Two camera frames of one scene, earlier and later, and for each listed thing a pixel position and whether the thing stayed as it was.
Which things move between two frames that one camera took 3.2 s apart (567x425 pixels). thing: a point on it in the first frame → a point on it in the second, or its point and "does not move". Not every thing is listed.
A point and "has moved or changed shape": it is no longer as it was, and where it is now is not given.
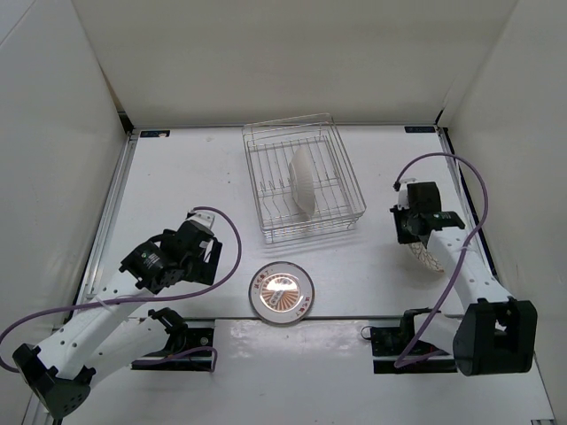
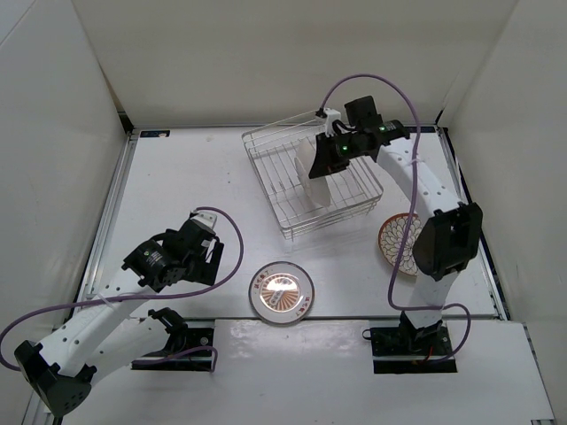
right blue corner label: x=418 y=129 does not move
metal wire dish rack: x=304 y=181 has moved or changed shape
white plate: x=422 y=252 has moved or changed shape
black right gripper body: x=403 y=224 → x=340 y=149
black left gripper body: x=198 y=269 does not move
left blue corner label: x=154 y=133 does not move
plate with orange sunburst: x=282 y=292 does not move
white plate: x=302 y=183 → x=315 y=189
